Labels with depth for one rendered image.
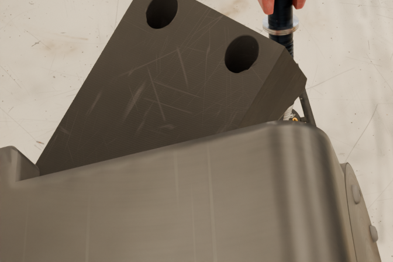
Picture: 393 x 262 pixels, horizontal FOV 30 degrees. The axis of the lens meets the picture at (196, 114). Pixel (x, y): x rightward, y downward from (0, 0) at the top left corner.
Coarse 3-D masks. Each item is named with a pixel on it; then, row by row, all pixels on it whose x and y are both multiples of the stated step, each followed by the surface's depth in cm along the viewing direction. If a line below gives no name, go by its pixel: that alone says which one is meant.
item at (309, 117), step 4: (304, 92) 43; (300, 96) 43; (304, 96) 43; (300, 100) 43; (304, 100) 43; (308, 100) 43; (304, 104) 42; (308, 104) 42; (304, 108) 42; (308, 108) 42; (304, 112) 42; (308, 112) 42; (304, 116) 42; (308, 116) 42; (312, 116) 42; (300, 120) 42; (304, 120) 42; (308, 120) 42; (312, 120) 42; (312, 124) 42
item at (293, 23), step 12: (276, 0) 31; (288, 0) 31; (276, 12) 31; (288, 12) 31; (264, 24) 32; (276, 24) 32; (288, 24) 32; (276, 36) 32; (288, 36) 32; (288, 48) 32
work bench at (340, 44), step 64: (0, 0) 56; (64, 0) 56; (128, 0) 56; (256, 0) 55; (320, 0) 55; (384, 0) 55; (0, 64) 53; (64, 64) 53; (320, 64) 52; (384, 64) 52; (0, 128) 50; (320, 128) 49; (384, 128) 49; (384, 192) 46; (384, 256) 44
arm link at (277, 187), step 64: (256, 128) 11; (0, 192) 12; (64, 192) 11; (128, 192) 11; (192, 192) 10; (256, 192) 10; (320, 192) 10; (0, 256) 11; (64, 256) 11; (128, 256) 10; (192, 256) 10; (256, 256) 10; (320, 256) 9
